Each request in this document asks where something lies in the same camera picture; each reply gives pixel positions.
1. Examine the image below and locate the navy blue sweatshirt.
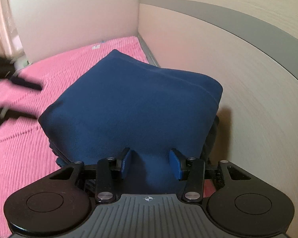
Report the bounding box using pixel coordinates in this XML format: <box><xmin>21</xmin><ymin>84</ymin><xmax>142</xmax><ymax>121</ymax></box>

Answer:
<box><xmin>39</xmin><ymin>50</ymin><xmax>223</xmax><ymax>194</ymax></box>

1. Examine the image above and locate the stack of folded dark clothes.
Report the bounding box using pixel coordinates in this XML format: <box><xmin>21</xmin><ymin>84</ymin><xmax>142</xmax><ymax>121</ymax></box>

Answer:
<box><xmin>48</xmin><ymin>114</ymin><xmax>221</xmax><ymax>169</ymax></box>

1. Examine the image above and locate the green small box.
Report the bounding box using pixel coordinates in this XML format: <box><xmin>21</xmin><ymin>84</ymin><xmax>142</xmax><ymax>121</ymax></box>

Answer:
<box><xmin>14</xmin><ymin>58</ymin><xmax>29</xmax><ymax>69</ymax></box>

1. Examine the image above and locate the beige curtain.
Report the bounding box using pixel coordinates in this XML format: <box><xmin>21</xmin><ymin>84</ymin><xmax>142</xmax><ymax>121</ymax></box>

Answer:
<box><xmin>0</xmin><ymin>0</ymin><xmax>24</xmax><ymax>59</ymax></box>

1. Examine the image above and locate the pink bed blanket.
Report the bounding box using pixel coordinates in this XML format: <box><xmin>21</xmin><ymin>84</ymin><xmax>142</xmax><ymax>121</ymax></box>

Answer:
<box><xmin>0</xmin><ymin>36</ymin><xmax>147</xmax><ymax>237</ymax></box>

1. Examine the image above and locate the beige wooden headboard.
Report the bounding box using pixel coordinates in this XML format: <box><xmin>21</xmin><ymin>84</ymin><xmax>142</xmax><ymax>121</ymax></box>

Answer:
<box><xmin>138</xmin><ymin>0</ymin><xmax>298</xmax><ymax>237</ymax></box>

